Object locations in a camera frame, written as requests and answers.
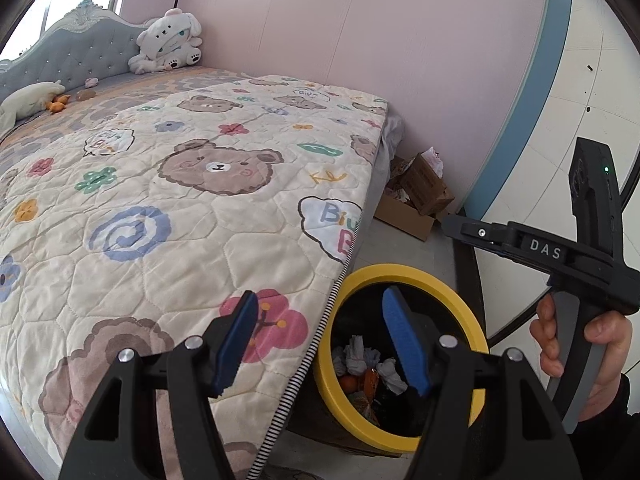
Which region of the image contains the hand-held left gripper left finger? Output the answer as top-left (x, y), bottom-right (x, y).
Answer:
top-left (59, 290), bottom-right (260, 480)

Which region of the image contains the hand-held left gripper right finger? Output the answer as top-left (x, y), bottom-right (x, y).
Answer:
top-left (381, 285), bottom-right (583, 480)

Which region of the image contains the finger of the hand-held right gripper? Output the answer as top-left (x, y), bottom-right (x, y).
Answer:
top-left (442, 214), bottom-right (521, 261)

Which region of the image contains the white tissue wad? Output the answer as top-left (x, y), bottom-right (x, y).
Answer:
top-left (331, 335), bottom-right (382, 377)

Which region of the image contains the orange foil snack bag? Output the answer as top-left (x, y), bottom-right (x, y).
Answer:
top-left (361, 367), bottom-right (383, 401)

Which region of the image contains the yellow rimmed trash bin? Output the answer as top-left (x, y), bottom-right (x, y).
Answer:
top-left (290, 265), bottom-right (490, 458)

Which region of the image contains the person's right forearm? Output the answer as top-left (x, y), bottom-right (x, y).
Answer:
top-left (570, 374), bottom-right (640, 480)

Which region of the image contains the person's right hand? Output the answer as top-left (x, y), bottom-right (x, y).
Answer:
top-left (529, 292), bottom-right (635, 423)

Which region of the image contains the cardboard box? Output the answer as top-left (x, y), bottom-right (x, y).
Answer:
top-left (374, 152), bottom-right (456, 242)

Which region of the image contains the grey patterned blanket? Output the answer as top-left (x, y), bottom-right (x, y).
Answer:
top-left (0, 67), bottom-right (251, 171)

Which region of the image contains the white dog plush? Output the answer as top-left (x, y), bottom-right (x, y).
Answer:
top-left (127, 7), bottom-right (203, 73)

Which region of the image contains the white goose plush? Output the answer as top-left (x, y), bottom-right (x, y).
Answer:
top-left (0, 80), bottom-right (71, 136)

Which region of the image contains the bed with grey tufted headboard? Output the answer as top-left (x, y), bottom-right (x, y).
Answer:
top-left (0, 0), bottom-right (406, 480)

